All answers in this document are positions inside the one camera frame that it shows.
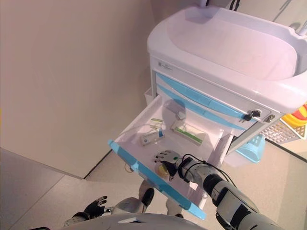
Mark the small blue tube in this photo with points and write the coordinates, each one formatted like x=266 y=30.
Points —
x=161 y=133

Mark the cart label sticker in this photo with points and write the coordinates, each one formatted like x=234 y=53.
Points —
x=165 y=65

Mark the long green white box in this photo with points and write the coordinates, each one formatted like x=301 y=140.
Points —
x=189 y=135

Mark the small green white box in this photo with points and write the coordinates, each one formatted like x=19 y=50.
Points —
x=156 y=123

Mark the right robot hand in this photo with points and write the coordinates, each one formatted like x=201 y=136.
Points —
x=171 y=158

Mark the white medical cart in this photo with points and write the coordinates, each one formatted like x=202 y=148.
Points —
x=227 y=48

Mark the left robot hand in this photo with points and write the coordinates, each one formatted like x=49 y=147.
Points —
x=97 y=208

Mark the blue lidded waste bin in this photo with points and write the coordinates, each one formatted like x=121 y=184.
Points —
x=249 y=151

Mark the yellow sharps container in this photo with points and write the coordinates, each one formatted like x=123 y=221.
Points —
x=297 y=119

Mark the white perforated basket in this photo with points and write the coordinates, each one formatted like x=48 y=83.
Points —
x=283 y=134

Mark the white side bin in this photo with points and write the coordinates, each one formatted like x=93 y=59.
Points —
x=148 y=95

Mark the right robot leg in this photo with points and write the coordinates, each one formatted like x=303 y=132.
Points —
x=173 y=208

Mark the metal side latch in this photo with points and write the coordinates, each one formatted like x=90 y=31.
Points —
x=269 y=118

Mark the yellow capsule medicine bottle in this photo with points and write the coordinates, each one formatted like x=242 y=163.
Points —
x=161 y=172

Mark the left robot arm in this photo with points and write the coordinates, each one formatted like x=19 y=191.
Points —
x=76 y=218

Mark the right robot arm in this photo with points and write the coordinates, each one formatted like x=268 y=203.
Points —
x=227 y=194

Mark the grey robot torso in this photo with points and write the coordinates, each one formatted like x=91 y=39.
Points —
x=144 y=222

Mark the black cart keys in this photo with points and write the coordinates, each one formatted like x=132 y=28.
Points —
x=251 y=115

